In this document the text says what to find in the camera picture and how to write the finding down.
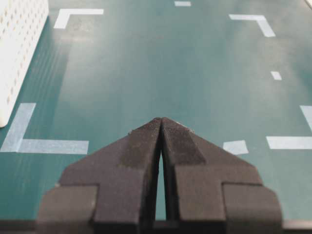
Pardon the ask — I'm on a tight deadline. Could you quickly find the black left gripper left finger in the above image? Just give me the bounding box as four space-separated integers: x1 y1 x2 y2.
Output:
36 117 161 234

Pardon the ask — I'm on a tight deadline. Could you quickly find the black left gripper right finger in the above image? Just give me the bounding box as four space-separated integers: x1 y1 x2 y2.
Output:
161 117 282 234

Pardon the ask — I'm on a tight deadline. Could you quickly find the white plastic perforated basket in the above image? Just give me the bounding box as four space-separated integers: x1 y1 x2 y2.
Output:
0 0 49 127

